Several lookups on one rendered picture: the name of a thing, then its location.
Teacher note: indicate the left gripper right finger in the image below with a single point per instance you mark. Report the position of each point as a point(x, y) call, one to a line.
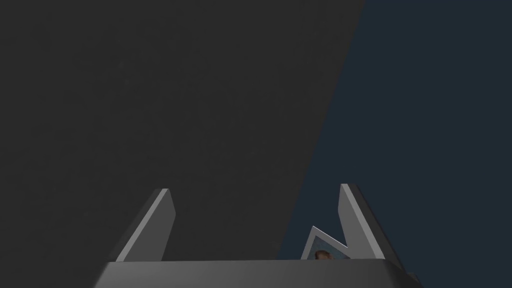
point(358, 228)

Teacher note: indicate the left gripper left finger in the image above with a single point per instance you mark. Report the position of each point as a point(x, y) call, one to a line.
point(150, 232)

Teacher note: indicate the white framed wall picture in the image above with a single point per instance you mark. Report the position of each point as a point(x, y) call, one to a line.
point(324, 248)

